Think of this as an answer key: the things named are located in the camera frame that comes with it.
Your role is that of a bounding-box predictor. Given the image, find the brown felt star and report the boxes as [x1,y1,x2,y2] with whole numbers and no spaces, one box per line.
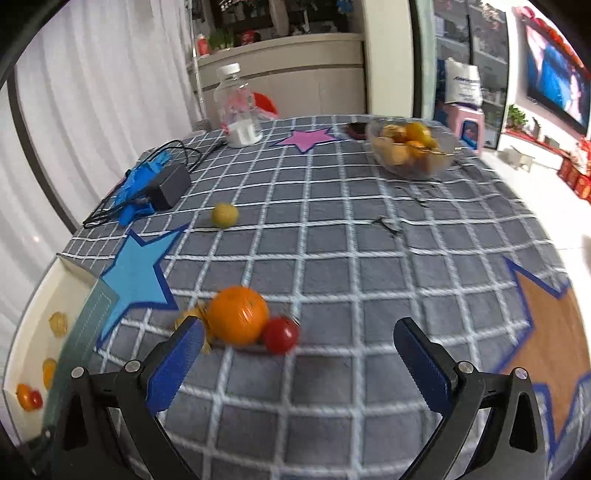
[495,258,590,457]

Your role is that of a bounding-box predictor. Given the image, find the husked physalis fruit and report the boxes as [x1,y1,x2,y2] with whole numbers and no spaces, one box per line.
[174,301,216,355]

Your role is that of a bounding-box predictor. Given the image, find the blue felt star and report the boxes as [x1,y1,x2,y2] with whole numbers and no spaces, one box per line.
[95,224,187,348]

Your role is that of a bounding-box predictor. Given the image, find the black power cable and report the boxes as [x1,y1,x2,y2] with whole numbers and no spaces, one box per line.
[81,138,229,229]

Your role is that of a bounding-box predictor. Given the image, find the black power adapter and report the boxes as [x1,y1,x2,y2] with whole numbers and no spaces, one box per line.
[145,163,191,211]

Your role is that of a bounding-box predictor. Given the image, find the red tomato in tray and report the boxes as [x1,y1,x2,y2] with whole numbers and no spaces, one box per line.
[29,390,43,410]

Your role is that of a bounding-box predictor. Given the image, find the small orange in tray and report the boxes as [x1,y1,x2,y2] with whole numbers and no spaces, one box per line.
[16,383,35,412]

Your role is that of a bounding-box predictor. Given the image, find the pink felt star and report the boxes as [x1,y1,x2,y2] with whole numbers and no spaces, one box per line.
[276,128,339,154]

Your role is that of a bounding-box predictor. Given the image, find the glass fruit bowl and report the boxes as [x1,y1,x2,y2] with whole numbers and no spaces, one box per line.
[366,118,462,180]

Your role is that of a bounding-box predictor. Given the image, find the red gift boxes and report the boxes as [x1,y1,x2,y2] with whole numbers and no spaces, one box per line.
[557,137,591,203]

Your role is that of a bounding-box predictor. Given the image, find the grey checkered tablecloth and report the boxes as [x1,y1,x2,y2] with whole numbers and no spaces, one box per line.
[59,114,591,480]

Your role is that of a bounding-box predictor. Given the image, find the red plastic stool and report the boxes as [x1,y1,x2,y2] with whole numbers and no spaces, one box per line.
[253,92,279,118]

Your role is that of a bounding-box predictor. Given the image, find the white tray box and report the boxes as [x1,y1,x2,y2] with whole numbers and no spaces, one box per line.
[3,255,118,443]

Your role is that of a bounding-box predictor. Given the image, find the clear plastic bottle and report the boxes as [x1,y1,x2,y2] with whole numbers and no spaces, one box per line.
[213,63,263,148]

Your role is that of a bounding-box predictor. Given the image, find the wall television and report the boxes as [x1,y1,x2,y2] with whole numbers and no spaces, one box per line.
[524,22,590,135]

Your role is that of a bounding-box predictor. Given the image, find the white shopping bag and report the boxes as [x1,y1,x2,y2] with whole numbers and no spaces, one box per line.
[445,57,483,108]

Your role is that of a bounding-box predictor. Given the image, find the large orange mandarin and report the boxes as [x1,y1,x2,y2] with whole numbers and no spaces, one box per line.
[205,285,270,346]

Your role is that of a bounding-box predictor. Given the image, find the potted green plant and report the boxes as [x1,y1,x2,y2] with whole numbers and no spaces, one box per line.
[506,104,528,132]

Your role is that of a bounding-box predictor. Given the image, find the yellow-green round fruit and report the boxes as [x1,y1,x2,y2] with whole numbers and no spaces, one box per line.
[211,203,239,229]

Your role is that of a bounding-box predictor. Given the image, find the pink plastic stool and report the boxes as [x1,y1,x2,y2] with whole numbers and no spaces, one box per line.
[434,102,485,154]

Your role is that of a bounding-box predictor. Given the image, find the white kitchen counter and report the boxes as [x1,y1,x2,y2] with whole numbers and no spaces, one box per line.
[197,33,367,127]

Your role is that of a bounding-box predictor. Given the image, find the physalis in tray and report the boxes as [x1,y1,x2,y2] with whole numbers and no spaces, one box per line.
[48,311,68,338]

